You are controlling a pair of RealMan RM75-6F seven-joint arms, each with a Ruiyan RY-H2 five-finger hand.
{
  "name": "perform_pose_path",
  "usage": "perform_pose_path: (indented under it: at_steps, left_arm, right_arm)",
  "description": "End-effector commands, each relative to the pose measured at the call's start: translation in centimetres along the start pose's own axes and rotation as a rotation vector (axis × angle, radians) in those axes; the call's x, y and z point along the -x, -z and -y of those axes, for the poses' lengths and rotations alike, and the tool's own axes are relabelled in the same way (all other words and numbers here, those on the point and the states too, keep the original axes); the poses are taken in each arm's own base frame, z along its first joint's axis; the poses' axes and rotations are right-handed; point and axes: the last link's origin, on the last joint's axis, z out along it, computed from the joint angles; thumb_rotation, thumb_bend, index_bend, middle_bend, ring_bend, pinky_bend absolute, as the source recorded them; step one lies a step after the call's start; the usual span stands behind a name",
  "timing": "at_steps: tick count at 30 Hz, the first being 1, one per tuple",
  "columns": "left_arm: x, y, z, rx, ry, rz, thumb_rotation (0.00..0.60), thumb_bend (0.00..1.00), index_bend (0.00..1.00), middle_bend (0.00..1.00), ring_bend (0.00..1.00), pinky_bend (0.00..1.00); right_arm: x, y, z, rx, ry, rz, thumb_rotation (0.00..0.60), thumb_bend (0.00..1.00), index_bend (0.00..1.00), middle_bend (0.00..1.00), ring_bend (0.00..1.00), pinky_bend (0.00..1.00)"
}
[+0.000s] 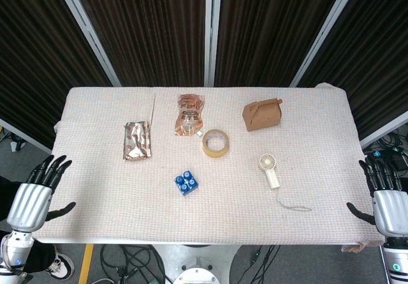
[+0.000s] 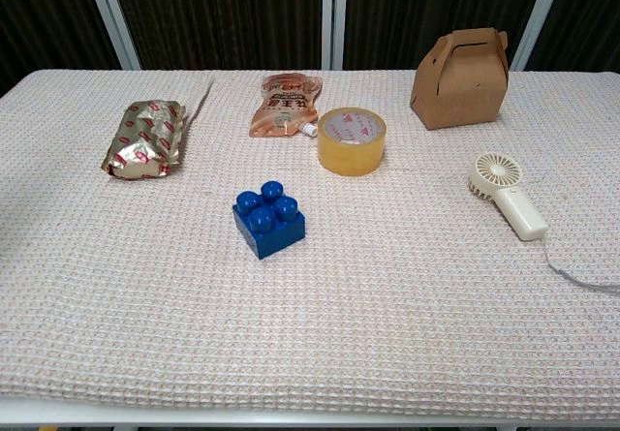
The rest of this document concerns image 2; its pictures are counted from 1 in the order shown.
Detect white handheld fan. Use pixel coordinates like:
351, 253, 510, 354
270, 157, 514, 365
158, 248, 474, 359
467, 152, 550, 242

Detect blue toy building block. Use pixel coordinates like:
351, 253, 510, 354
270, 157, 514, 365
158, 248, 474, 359
232, 180, 307, 261

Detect clear yellowish packing tape roll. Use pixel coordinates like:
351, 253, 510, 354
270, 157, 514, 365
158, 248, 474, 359
317, 107, 388, 178

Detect orange spouted drink pouch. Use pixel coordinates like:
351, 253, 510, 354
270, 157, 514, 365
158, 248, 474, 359
249, 73, 325, 139

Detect pink waffle weave table cloth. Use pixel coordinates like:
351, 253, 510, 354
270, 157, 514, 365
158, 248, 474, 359
0, 68, 620, 421

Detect gold foil snack package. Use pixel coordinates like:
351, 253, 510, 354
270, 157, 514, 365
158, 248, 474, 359
100, 100, 188, 181

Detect brown kraft paper gable box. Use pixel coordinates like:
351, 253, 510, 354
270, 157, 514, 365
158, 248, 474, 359
409, 27, 511, 132

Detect white metal frame post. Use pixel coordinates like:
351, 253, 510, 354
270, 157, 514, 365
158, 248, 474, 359
320, 0, 349, 72
80, 0, 142, 71
509, 0, 569, 72

